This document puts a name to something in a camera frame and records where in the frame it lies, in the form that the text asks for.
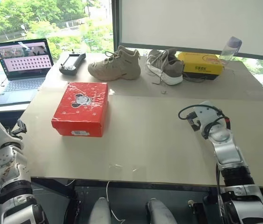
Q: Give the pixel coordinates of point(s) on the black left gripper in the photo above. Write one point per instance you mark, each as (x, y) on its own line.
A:
(15, 137)

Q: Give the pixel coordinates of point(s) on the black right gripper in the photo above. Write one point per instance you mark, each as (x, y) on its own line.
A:
(196, 123)

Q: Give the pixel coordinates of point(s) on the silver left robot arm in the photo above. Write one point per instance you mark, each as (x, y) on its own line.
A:
(11, 172)

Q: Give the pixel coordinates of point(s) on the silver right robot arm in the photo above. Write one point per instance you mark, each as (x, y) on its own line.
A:
(228, 151)

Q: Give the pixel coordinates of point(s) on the red shoe box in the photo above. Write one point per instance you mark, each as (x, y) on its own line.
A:
(80, 116)

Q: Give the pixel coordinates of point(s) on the open grey laptop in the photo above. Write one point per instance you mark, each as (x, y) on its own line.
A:
(22, 87)

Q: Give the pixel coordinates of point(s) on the yellow cardboard box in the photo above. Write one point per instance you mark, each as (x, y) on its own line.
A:
(201, 66)

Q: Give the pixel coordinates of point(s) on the grey sneaker white sole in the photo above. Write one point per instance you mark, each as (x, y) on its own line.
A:
(168, 70)

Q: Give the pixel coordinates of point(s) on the clear bottle purple cap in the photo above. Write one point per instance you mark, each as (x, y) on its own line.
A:
(229, 50)

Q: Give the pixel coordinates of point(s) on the black handheld remote controller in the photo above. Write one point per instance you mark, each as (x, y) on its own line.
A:
(72, 63)

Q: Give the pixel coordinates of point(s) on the small round metal knob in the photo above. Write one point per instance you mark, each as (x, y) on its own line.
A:
(190, 203)

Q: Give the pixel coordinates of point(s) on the beige high-top sneaker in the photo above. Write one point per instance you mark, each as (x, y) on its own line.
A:
(119, 67)

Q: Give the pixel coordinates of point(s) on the grey rounded shape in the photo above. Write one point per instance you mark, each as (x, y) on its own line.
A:
(160, 211)
(101, 211)

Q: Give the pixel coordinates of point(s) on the large white board panel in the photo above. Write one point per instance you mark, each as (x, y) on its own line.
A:
(199, 23)

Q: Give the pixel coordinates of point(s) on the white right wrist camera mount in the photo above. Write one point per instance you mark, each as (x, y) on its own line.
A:
(207, 113)

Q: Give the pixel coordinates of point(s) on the dark window frame post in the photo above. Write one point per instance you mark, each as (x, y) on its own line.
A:
(115, 25)

